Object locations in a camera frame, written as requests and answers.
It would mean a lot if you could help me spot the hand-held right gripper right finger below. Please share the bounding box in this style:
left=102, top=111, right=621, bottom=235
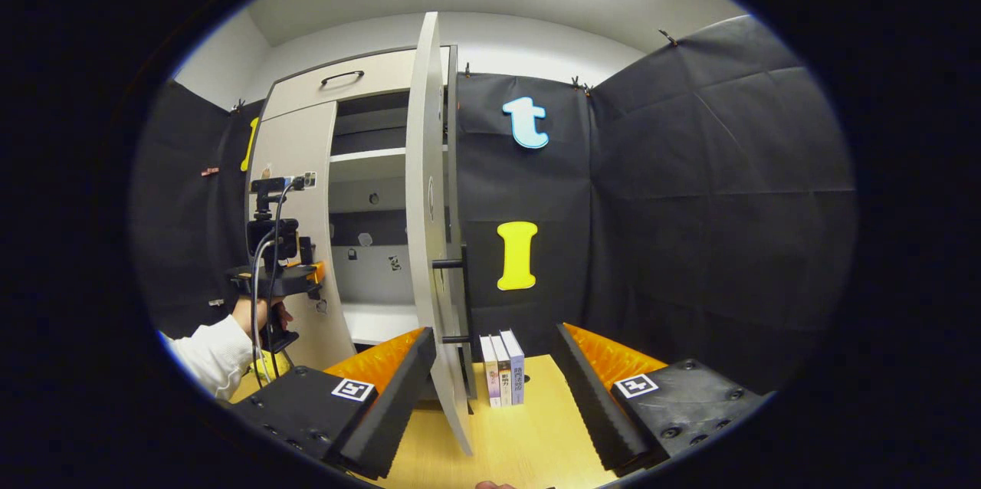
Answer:
left=553, top=323, right=773, bottom=477

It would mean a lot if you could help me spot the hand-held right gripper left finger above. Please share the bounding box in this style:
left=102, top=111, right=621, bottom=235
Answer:
left=228, top=327, right=438, bottom=481

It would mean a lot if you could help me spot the beige double-door shoe cabinet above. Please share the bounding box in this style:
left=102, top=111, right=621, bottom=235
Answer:
left=245, top=43, right=462, bottom=371

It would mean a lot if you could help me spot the cabinet door with camera sticker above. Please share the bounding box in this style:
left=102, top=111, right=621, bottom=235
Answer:
left=247, top=100, right=357, bottom=371

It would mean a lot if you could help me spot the cabinet door with headphone sticker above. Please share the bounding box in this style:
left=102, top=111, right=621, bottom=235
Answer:
left=405, top=11, right=476, bottom=457

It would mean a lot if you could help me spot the white cabinet shelf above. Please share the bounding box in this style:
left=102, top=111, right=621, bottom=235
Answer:
left=330, top=146, right=449, bottom=185

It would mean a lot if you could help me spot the beige cabinet drawer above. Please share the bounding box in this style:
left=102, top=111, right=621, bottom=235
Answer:
left=261, top=47, right=451, bottom=122

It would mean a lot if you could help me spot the grey book with dark spine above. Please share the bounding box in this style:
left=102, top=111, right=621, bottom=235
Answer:
left=500, top=330, right=527, bottom=406

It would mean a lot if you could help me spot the yellow plush toy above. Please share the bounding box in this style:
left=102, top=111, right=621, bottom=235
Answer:
left=247, top=350, right=292, bottom=384

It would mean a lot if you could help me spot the black backdrop cloth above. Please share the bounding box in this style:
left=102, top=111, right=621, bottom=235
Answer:
left=130, top=14, right=858, bottom=398

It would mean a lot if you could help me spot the black cable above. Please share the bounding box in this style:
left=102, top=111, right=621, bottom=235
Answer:
left=264, top=179, right=307, bottom=379

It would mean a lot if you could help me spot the grey cable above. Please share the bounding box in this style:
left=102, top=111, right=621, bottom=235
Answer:
left=250, top=228, right=278, bottom=390

